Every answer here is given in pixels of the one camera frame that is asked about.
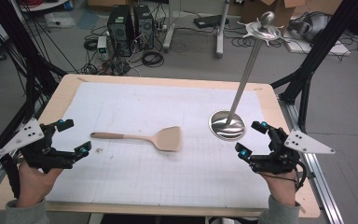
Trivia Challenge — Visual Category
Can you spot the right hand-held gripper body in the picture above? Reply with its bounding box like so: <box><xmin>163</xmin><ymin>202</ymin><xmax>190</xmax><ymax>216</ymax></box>
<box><xmin>247</xmin><ymin>125</ymin><xmax>337</xmax><ymax>175</ymax></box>

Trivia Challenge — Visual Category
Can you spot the white power supply box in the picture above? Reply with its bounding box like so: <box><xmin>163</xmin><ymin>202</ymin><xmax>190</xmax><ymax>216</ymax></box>
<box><xmin>96</xmin><ymin>35</ymin><xmax>110</xmax><ymax>61</ymax></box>

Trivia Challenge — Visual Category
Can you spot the black metal frame post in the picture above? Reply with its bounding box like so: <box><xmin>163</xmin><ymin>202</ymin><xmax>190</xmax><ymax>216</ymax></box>
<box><xmin>269</xmin><ymin>0</ymin><xmax>358</xmax><ymax>135</ymax></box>
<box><xmin>0</xmin><ymin>0</ymin><xmax>68</xmax><ymax>176</ymax></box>

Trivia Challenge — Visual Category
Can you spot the coiled black cable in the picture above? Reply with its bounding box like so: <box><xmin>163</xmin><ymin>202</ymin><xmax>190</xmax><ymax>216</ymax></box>
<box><xmin>141</xmin><ymin>50</ymin><xmax>165</xmax><ymax>68</ymax></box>

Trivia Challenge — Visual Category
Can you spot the flat black device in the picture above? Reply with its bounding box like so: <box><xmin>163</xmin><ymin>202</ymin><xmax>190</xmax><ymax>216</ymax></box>
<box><xmin>193</xmin><ymin>14</ymin><xmax>230</xmax><ymax>29</ymax></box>

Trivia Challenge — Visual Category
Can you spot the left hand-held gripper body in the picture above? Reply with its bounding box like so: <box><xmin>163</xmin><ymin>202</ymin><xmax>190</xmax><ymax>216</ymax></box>
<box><xmin>0</xmin><ymin>117</ymin><xmax>82</xmax><ymax>175</ymax></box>

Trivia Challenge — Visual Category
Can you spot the black computer tower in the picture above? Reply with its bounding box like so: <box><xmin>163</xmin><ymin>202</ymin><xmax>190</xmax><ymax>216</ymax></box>
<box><xmin>132</xmin><ymin>4</ymin><xmax>155</xmax><ymax>50</ymax></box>
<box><xmin>106</xmin><ymin>4</ymin><xmax>135</xmax><ymax>58</ymax></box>

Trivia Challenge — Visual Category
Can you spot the grey bag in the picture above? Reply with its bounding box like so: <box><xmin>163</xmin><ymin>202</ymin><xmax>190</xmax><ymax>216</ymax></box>
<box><xmin>288</xmin><ymin>10</ymin><xmax>332</xmax><ymax>43</ymax></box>

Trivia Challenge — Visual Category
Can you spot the person's right hand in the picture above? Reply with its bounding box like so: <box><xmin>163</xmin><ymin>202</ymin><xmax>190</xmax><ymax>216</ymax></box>
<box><xmin>258</xmin><ymin>168</ymin><xmax>300</xmax><ymax>208</ymax></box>

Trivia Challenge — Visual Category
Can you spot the white round table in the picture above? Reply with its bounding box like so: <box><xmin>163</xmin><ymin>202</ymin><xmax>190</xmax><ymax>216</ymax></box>
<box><xmin>18</xmin><ymin>0</ymin><xmax>71</xmax><ymax>13</ymax></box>

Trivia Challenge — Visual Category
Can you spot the clear plastic bag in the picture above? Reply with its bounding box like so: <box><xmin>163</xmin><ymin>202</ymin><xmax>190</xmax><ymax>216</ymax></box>
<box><xmin>44</xmin><ymin>11</ymin><xmax>76</xmax><ymax>29</ymax></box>

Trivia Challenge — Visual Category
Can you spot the white grid mat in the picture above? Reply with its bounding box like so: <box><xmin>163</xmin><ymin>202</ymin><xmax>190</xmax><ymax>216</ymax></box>
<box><xmin>45</xmin><ymin>81</ymin><xmax>273</xmax><ymax>209</ymax></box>

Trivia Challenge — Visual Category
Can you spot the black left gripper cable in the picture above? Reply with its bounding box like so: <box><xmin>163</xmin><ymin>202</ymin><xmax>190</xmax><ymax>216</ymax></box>
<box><xmin>0</xmin><ymin>153</ymin><xmax>22</xmax><ymax>200</ymax></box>

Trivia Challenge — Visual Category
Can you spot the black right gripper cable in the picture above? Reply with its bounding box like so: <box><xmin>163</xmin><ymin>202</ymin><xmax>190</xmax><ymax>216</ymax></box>
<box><xmin>293</xmin><ymin>161</ymin><xmax>309</xmax><ymax>192</ymax></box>

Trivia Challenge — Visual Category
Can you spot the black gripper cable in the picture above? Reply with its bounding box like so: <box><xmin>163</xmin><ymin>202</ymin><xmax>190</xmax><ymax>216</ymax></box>
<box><xmin>293</xmin><ymin>161</ymin><xmax>309</xmax><ymax>192</ymax></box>
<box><xmin>0</xmin><ymin>153</ymin><xmax>22</xmax><ymax>200</ymax></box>

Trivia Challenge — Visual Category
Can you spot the beige wooden-handled spatula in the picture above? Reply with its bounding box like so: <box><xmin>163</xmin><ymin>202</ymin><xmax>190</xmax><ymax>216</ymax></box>
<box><xmin>89</xmin><ymin>125</ymin><xmax>183</xmax><ymax>153</ymax></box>

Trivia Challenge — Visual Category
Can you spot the person's left hand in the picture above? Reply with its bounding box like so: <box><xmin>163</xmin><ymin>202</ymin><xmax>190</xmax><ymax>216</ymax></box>
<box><xmin>17</xmin><ymin>161</ymin><xmax>65</xmax><ymax>208</ymax></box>

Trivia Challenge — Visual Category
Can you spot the white flat board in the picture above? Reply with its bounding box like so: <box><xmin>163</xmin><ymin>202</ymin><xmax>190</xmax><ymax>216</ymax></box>
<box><xmin>283</xmin><ymin>29</ymin><xmax>352</xmax><ymax>57</ymax></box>

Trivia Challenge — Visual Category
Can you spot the brown cardboard box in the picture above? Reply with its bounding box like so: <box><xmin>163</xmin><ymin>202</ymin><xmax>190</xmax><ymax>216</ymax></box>
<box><xmin>240</xmin><ymin>0</ymin><xmax>308</xmax><ymax>28</ymax></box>

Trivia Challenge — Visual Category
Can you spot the silver metal utensil rack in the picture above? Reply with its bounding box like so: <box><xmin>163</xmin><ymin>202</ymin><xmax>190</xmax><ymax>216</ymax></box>
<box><xmin>208</xmin><ymin>10</ymin><xmax>289</xmax><ymax>142</ymax></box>

